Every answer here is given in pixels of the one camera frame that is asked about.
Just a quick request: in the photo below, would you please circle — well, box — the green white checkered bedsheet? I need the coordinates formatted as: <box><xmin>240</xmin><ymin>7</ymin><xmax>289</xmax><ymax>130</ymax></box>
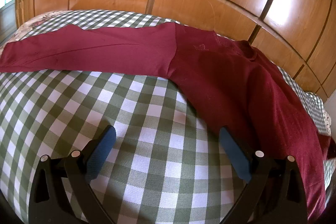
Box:
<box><xmin>1</xmin><ymin>10</ymin><xmax>331</xmax><ymax>223</ymax></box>

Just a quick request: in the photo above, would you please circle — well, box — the maroon long-sleeve shirt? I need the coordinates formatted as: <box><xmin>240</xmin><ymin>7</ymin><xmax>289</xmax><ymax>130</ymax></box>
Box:
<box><xmin>1</xmin><ymin>22</ymin><xmax>330</xmax><ymax>223</ymax></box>

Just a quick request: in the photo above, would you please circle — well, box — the floral pillow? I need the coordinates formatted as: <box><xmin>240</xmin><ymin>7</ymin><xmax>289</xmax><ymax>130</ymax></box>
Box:
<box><xmin>1</xmin><ymin>10</ymin><xmax>67</xmax><ymax>53</ymax></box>

